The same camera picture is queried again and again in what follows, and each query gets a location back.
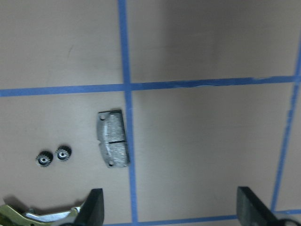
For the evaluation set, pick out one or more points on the black bearing gear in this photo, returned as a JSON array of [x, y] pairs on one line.
[[44, 158], [63, 153]]

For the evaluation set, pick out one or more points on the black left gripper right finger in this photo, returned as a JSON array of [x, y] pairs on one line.
[[251, 211]]

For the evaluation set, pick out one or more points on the grey brake pad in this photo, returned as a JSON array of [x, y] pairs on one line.
[[112, 139]]

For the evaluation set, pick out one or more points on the green brake shoe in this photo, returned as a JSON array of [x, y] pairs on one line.
[[10, 216]]

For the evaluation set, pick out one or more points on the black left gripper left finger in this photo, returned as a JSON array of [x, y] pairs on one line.
[[92, 211]]

